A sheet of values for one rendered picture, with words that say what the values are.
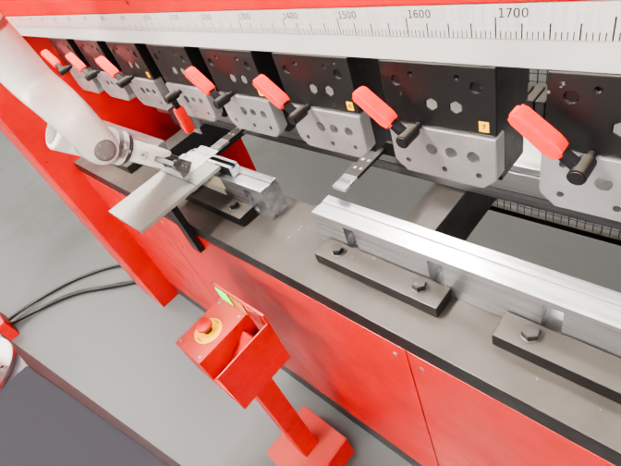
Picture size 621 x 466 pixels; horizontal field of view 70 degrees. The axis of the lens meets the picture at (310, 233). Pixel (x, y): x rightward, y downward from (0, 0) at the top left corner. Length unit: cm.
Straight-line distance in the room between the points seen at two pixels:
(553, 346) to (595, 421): 11
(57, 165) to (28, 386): 115
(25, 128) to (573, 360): 183
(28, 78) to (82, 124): 12
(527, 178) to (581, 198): 40
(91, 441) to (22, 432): 17
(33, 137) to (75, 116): 98
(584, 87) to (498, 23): 10
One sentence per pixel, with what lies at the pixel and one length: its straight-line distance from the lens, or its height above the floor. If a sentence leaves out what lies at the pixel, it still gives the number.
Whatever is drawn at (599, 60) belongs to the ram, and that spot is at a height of 135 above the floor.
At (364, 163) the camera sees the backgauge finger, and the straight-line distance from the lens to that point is 100.
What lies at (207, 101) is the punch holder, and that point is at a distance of 97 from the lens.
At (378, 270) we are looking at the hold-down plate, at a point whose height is 91.
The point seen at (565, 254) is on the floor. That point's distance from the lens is 212.
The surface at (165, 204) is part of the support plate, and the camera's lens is 117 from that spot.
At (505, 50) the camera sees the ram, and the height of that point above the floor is 136.
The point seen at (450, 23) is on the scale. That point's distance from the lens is 52.
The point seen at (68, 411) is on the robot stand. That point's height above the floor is 84.
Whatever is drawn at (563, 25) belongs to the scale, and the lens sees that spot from 48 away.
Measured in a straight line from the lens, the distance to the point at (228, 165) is 121.
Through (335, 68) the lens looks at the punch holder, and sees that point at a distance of 65.
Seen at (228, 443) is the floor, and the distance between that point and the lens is 190.
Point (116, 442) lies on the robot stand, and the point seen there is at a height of 67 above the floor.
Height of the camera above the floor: 158
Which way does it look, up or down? 41 degrees down
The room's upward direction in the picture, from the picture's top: 23 degrees counter-clockwise
